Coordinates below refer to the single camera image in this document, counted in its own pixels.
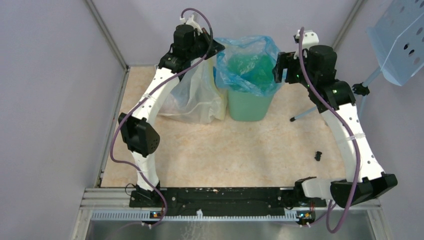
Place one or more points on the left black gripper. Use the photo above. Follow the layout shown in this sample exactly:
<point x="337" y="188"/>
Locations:
<point x="213" y="47"/>

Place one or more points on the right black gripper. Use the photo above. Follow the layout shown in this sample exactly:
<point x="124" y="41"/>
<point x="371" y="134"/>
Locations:
<point x="285" y="60"/>

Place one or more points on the blue plastic trash bag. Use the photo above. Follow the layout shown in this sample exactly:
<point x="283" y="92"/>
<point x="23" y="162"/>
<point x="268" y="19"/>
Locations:
<point x="246" y="65"/>

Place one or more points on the clear yellow-trimmed trash bag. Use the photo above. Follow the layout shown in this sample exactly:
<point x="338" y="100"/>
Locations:
<point x="197" y="99"/>

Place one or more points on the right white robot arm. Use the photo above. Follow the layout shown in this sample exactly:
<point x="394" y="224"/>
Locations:
<point x="365" y="179"/>

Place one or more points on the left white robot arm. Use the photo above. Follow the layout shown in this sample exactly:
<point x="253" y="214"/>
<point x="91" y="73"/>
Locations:
<point x="190" y="47"/>

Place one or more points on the green plastic trash bin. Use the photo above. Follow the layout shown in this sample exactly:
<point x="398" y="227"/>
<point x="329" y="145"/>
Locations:
<point x="247" y="107"/>

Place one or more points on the light blue tripod stand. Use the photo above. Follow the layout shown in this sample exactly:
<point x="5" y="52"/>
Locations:
<point x="337" y="94"/>

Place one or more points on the small black plastic part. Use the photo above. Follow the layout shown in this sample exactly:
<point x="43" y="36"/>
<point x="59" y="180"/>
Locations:
<point x="318" y="155"/>

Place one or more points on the light blue perforated lamp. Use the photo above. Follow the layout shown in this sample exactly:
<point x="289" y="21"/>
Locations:
<point x="398" y="40"/>

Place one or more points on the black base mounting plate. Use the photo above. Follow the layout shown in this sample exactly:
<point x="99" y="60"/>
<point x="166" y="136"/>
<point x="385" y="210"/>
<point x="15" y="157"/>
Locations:
<point x="223" y="201"/>

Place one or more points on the white toothed cable rail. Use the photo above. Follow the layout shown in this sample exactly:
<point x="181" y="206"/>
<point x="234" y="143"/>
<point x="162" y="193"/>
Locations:
<point x="147" y="216"/>

